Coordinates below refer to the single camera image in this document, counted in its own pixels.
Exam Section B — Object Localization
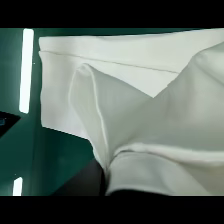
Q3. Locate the white T-shirt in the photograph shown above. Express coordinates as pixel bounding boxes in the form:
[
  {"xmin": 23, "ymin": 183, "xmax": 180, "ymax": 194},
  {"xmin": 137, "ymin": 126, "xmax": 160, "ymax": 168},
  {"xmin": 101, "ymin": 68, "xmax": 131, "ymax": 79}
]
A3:
[{"xmin": 38, "ymin": 28, "xmax": 224, "ymax": 197}]

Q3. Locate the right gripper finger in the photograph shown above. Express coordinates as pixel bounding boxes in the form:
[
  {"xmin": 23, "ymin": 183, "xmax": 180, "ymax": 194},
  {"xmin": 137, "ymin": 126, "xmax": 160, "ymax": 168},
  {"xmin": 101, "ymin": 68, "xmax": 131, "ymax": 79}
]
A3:
[{"xmin": 52, "ymin": 158, "xmax": 108, "ymax": 197}]

